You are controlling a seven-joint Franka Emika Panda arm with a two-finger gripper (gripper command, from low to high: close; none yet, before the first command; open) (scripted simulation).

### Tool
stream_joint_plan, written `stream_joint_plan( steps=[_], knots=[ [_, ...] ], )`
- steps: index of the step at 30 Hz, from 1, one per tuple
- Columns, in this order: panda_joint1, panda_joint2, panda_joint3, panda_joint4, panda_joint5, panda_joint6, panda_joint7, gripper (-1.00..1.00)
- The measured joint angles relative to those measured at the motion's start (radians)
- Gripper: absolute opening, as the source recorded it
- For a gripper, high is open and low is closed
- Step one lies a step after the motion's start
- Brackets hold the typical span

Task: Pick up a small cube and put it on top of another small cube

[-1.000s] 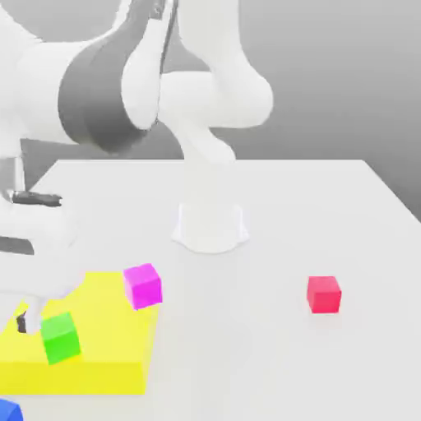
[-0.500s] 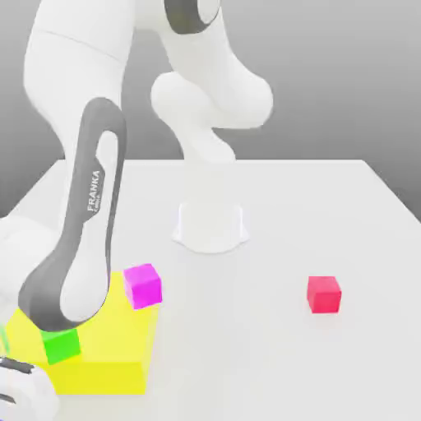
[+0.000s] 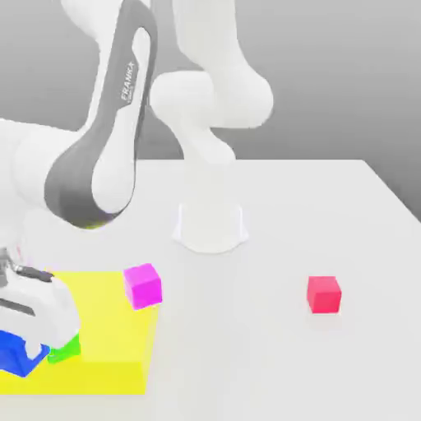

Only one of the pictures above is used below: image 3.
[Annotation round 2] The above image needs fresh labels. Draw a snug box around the small green cube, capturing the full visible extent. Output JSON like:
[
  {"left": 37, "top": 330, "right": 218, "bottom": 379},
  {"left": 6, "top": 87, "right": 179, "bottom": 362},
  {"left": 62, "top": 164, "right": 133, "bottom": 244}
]
[{"left": 47, "top": 333, "right": 82, "bottom": 365}]

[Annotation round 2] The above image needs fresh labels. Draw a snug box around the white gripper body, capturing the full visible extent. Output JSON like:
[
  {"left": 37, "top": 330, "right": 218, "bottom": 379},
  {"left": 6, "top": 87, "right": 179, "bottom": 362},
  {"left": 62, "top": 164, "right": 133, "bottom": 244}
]
[{"left": 0, "top": 273, "right": 82, "bottom": 350}]

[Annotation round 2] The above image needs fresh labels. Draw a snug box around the small red cube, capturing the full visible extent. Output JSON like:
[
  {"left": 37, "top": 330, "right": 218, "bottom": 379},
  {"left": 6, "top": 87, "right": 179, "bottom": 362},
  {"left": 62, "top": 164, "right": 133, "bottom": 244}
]
[{"left": 307, "top": 275, "right": 343, "bottom": 314}]

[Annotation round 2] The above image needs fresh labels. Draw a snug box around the small blue cube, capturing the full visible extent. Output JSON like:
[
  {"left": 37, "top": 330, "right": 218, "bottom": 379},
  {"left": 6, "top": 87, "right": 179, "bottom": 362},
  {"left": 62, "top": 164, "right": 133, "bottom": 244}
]
[{"left": 0, "top": 330, "right": 51, "bottom": 378}]

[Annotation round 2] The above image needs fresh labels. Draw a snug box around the small magenta cube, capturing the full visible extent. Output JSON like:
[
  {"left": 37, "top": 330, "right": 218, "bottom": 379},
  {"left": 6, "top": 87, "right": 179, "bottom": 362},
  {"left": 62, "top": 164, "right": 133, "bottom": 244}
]
[{"left": 123, "top": 262, "right": 164, "bottom": 311}]

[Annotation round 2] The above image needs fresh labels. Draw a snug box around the large yellow box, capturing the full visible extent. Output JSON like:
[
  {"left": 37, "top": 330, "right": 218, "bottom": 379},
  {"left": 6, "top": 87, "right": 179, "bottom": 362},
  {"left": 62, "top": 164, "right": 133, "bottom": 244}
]
[{"left": 0, "top": 270, "right": 160, "bottom": 396}]

